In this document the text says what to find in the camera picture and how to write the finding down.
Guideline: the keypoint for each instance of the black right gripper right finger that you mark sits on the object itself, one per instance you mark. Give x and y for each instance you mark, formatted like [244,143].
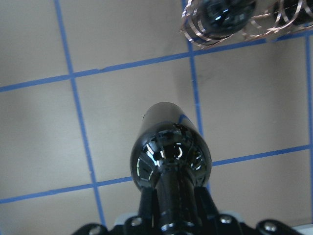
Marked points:
[213,222]

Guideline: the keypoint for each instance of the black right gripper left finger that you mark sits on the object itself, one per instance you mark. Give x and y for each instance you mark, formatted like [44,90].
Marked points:
[142,223]

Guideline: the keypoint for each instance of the dark wine bottle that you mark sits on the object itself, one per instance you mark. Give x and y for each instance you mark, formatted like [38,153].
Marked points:
[222,18]
[171,157]

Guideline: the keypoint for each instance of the dark wine bottle in basket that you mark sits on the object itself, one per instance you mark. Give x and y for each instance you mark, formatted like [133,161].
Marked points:
[222,18]

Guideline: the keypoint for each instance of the copper wire wine basket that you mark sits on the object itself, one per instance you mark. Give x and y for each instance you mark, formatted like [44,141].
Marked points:
[271,18]

